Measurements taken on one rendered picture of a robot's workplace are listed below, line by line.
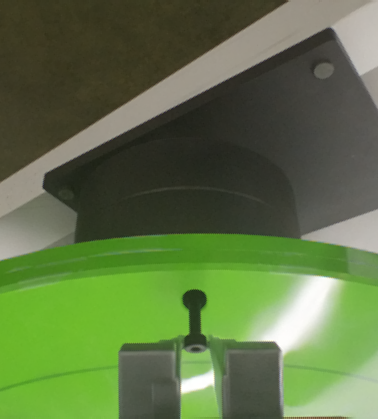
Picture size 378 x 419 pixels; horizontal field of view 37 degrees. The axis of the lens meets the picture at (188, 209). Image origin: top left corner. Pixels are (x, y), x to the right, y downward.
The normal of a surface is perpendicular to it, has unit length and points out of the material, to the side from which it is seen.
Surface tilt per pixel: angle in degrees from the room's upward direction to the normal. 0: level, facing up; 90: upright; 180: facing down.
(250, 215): 90
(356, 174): 0
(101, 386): 21
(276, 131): 0
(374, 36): 0
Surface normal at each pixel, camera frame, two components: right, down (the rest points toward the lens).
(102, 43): 0.01, 0.81
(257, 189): 0.54, -0.51
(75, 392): -0.14, 0.56
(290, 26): -0.61, -0.47
